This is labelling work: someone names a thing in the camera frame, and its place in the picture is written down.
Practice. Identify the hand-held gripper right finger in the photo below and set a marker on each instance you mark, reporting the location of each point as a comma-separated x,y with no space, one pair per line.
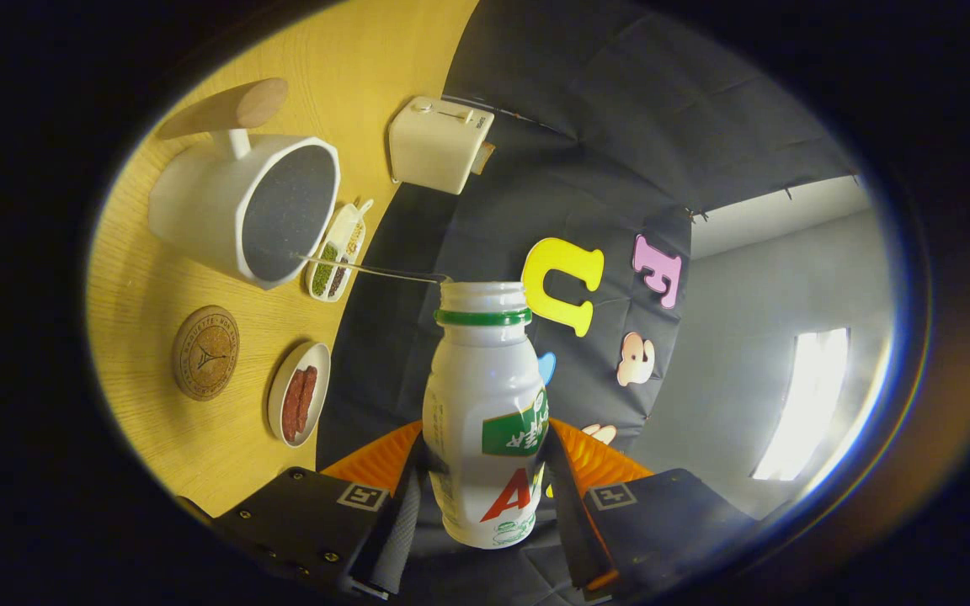
569,522

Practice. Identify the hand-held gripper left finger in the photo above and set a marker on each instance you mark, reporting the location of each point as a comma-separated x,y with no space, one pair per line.
405,505

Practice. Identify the white juice bottle green label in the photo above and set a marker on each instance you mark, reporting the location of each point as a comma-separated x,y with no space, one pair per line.
477,396

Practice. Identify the round cork coaster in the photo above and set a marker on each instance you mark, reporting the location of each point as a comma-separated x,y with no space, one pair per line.
205,353

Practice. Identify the red meat strip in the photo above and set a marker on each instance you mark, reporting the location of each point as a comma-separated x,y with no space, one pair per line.
292,408
308,396

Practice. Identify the white round plate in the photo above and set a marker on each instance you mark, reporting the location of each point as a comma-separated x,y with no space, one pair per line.
320,379

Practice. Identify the wooden table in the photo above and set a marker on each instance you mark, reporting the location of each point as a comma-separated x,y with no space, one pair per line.
215,438

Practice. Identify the dark red beans portion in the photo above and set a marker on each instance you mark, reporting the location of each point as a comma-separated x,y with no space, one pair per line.
338,282

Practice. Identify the green beans portion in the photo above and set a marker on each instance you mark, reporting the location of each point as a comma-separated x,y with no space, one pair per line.
325,271

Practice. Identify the bright ceiling light panel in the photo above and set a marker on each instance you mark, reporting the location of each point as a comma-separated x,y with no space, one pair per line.
805,404

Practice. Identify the yellow grains portion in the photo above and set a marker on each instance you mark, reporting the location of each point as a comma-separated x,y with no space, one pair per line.
354,240

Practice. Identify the white divided condiment dish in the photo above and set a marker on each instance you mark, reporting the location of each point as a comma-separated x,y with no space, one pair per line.
359,219

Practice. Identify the cream toaster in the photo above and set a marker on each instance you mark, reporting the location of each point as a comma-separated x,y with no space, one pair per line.
434,151

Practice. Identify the toast slice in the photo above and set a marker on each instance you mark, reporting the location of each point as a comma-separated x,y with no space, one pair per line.
482,158

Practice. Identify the black backdrop cloth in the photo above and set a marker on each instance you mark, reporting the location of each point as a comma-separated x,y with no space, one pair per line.
578,126

